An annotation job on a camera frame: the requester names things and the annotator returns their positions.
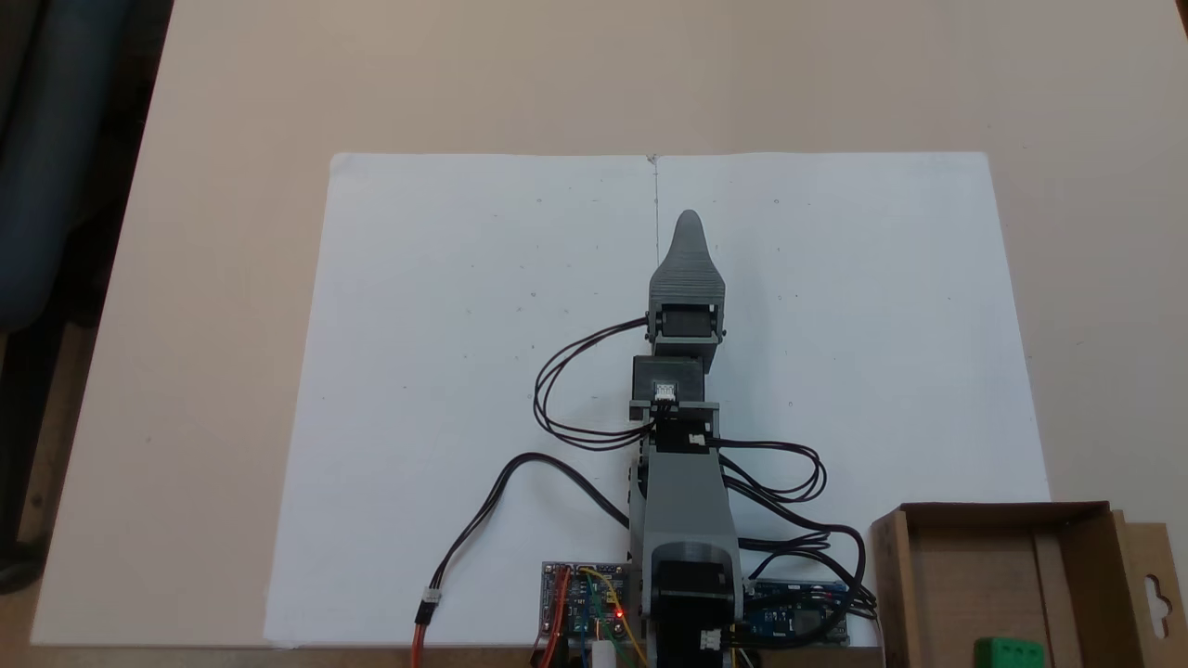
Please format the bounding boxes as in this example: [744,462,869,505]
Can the white paper sheet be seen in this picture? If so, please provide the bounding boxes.
[654,151,1054,649]
[263,153,660,649]

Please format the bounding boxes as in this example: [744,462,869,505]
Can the circuit board with orange wires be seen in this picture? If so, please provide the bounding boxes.
[540,560,634,643]

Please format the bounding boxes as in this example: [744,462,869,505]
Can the long black servo cable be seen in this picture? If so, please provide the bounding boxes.
[715,438,879,624]

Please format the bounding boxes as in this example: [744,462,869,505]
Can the yellow jumper wire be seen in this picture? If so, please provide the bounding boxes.
[577,566,652,668]

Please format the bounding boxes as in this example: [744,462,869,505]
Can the green dice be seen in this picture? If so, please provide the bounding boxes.
[973,636,1045,668]

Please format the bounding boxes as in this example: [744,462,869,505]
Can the short black servo cable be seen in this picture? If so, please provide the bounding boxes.
[533,317,662,454]

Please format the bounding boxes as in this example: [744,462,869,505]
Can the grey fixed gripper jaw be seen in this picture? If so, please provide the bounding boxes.
[650,211,727,307]

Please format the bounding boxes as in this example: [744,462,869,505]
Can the brown cardboard box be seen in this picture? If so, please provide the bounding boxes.
[871,501,1188,668]

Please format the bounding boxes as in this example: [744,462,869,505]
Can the blue circuit board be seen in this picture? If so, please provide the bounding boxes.
[744,580,851,647]

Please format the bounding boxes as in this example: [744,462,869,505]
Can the dark blue chair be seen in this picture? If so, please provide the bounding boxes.
[0,0,174,337]

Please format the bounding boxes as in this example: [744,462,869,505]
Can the black and orange power cable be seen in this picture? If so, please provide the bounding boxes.
[413,453,634,668]

